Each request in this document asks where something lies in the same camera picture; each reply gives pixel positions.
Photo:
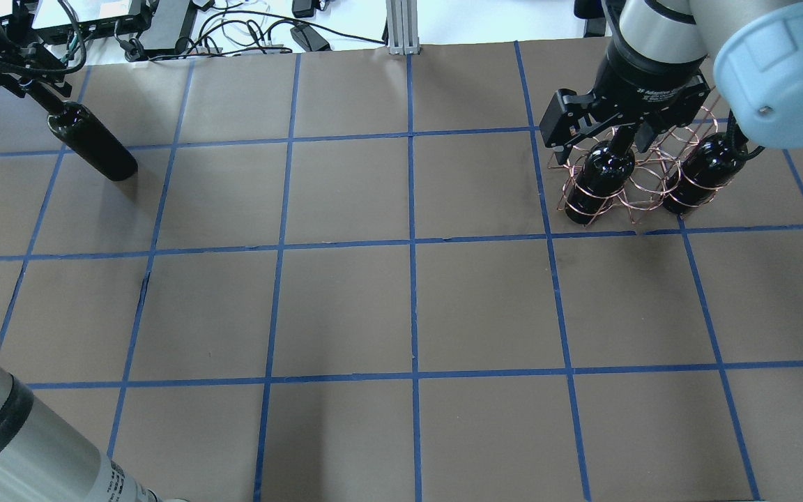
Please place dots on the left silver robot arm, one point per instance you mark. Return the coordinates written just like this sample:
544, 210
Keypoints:
42, 457

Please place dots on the copper wire wine basket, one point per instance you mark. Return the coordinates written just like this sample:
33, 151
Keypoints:
645, 189

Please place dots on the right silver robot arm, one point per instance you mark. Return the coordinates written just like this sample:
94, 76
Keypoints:
756, 48

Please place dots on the aluminium frame post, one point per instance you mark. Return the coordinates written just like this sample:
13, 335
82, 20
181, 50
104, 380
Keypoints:
402, 24

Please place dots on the dark wine bottle far basket side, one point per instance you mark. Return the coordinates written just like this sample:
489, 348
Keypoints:
710, 166

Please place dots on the dark wine bottle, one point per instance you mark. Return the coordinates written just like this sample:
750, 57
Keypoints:
80, 130
597, 182

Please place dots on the black power adapter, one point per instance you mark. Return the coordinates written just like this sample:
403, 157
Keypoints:
309, 39

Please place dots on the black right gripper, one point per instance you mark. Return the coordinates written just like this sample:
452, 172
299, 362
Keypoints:
642, 79

